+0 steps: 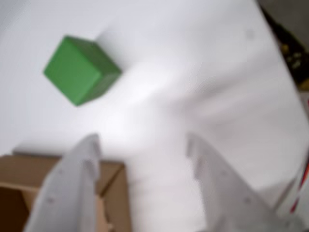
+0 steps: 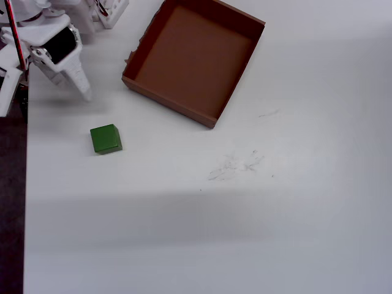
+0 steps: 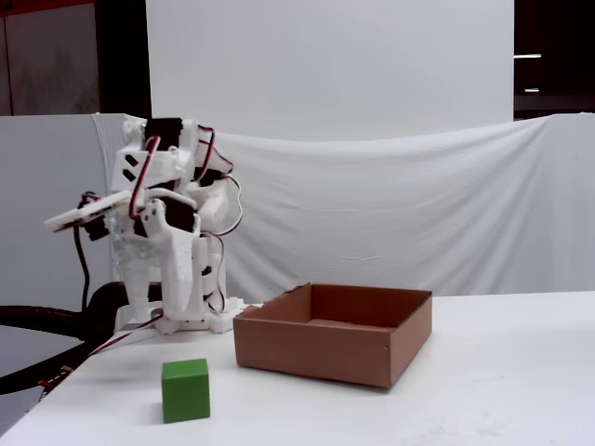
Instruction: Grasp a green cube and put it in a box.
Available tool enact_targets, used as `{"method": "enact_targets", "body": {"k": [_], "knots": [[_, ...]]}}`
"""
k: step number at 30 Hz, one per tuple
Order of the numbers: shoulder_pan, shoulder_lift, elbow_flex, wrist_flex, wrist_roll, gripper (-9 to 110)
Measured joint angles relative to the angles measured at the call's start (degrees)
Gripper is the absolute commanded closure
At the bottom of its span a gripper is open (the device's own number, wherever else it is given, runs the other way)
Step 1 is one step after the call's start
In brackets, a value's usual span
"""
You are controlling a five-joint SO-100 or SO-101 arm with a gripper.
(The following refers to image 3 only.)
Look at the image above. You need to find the grey partition panel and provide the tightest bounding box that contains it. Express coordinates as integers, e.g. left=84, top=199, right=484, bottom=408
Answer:
left=0, top=114, right=113, bottom=310

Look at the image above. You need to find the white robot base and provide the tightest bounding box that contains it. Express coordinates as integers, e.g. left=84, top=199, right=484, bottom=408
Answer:
left=152, top=296, right=264, bottom=335

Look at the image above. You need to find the red black servo wire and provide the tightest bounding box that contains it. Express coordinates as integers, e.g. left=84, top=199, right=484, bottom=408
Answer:
left=128, top=134, right=163, bottom=220
left=197, top=125, right=233, bottom=180

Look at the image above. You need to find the white backdrop board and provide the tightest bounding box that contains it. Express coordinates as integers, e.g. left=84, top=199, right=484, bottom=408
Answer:
left=146, top=0, right=516, bottom=143

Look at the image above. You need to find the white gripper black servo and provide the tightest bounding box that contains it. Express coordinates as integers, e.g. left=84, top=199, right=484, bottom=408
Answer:
left=110, top=186, right=204, bottom=325

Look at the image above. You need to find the white draped cloth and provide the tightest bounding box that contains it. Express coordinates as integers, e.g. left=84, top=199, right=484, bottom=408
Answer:
left=92, top=113, right=595, bottom=298

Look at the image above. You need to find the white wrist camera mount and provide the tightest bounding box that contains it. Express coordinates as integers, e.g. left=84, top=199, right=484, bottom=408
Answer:
left=44, top=190, right=130, bottom=243

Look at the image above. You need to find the brown cardboard box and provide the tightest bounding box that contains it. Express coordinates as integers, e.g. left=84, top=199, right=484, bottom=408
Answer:
left=231, top=282, right=434, bottom=390

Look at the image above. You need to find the black camera cable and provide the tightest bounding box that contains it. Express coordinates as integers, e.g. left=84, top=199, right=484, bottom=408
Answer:
left=73, top=190, right=94, bottom=315

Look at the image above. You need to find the black curved tube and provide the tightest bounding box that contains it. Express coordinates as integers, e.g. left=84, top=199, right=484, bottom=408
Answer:
left=0, top=281, right=129, bottom=396

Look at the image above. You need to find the brown wooden panel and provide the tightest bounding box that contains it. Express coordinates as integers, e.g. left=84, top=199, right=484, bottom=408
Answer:
left=0, top=0, right=101, bottom=117

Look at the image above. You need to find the red white black cable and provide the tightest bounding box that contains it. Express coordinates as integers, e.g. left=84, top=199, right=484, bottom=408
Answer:
left=86, top=313, right=166, bottom=359

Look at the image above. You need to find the small brown ribbon connector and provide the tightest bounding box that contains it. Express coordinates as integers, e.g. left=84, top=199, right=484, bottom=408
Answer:
left=37, top=365, right=74, bottom=389

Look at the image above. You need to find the green cube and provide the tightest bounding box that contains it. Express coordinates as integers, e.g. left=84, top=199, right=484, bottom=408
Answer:
left=161, top=358, right=211, bottom=425

